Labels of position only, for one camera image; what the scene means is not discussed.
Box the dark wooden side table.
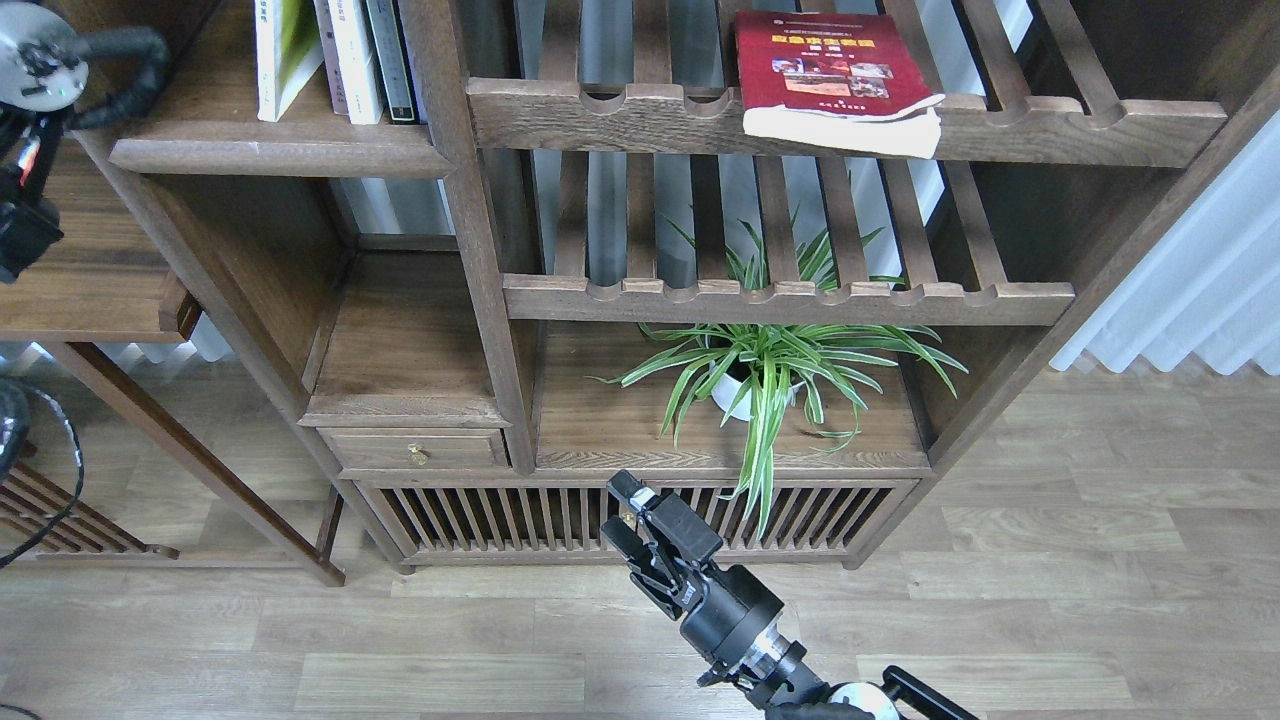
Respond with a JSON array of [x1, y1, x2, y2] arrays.
[[1, 140, 346, 587]]

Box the maroon book white characters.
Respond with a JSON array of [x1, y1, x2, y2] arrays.
[[314, 0, 349, 117]]

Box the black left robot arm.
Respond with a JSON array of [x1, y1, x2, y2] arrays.
[[3, 1, 172, 284]]

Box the dark green upright book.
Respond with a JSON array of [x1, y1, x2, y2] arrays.
[[366, 1, 420, 126]]

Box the red book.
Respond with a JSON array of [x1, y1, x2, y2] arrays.
[[733, 10, 943, 159]]

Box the yellow green book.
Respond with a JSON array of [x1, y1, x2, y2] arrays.
[[253, 1, 323, 122]]

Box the green spider plant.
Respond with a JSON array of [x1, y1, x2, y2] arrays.
[[590, 205, 969, 541]]

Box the white upright book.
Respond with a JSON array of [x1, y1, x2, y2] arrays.
[[326, 1, 384, 126]]

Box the dark wooden bookshelf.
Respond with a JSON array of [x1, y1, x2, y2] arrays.
[[50, 1, 1277, 571]]

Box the white curtain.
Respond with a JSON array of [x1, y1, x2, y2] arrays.
[[1050, 115, 1279, 375]]

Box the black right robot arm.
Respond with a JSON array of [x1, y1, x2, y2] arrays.
[[602, 470, 973, 719]]

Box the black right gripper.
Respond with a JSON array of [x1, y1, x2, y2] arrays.
[[602, 469, 787, 688]]

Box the white plant pot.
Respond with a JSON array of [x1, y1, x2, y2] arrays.
[[709, 357, 803, 424]]

